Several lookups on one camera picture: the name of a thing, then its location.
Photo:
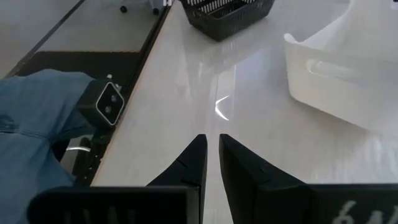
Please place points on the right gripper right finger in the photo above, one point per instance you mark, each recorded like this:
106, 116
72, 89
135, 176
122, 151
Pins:
280, 202

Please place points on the person's leg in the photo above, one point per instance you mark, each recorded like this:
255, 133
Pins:
31, 124

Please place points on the black aluminium table frame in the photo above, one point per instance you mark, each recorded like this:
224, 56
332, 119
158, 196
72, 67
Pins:
146, 46

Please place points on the white plastic basket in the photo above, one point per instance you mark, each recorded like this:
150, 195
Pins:
342, 84

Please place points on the office chair base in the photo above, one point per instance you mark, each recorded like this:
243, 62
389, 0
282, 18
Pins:
77, 148

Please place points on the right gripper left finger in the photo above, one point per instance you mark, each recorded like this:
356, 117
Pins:
140, 205

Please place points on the black slotted plastic basket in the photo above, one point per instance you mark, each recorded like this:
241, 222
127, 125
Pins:
227, 21

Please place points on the black table-level camera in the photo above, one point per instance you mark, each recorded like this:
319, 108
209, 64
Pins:
99, 102

